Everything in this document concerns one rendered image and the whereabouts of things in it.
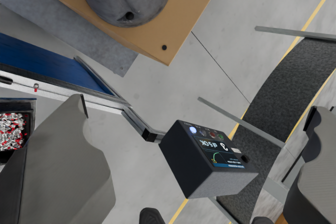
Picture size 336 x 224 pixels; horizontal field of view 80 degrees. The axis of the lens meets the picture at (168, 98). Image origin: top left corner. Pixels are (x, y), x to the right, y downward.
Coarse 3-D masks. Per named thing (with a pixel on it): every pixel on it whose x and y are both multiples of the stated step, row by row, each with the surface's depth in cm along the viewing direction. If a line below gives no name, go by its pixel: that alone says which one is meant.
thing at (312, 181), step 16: (320, 112) 10; (304, 128) 11; (320, 128) 9; (320, 144) 8; (304, 160) 9; (320, 160) 7; (304, 176) 7; (320, 176) 7; (288, 192) 8; (304, 192) 6; (320, 192) 6; (288, 208) 7; (304, 208) 6; (320, 208) 6
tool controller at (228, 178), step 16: (176, 128) 59; (208, 128) 69; (160, 144) 62; (176, 144) 58; (192, 144) 53; (208, 144) 58; (176, 160) 56; (192, 160) 52; (208, 160) 50; (224, 160) 55; (240, 160) 63; (176, 176) 55; (192, 176) 51; (208, 176) 48; (224, 176) 52; (240, 176) 58; (192, 192) 50; (208, 192) 54; (224, 192) 60
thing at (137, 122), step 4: (124, 108) 73; (128, 108) 73; (124, 112) 72; (128, 112) 70; (132, 112) 70; (124, 116) 71; (128, 116) 70; (132, 116) 68; (136, 116) 68; (128, 120) 69; (132, 120) 68; (136, 120) 65; (140, 120) 66; (132, 124) 66; (136, 124) 66; (140, 124) 63; (144, 124) 63; (136, 128) 64; (140, 128) 64; (144, 128) 61; (140, 132) 62; (148, 136) 59; (152, 136) 60; (148, 140) 60; (152, 140) 60
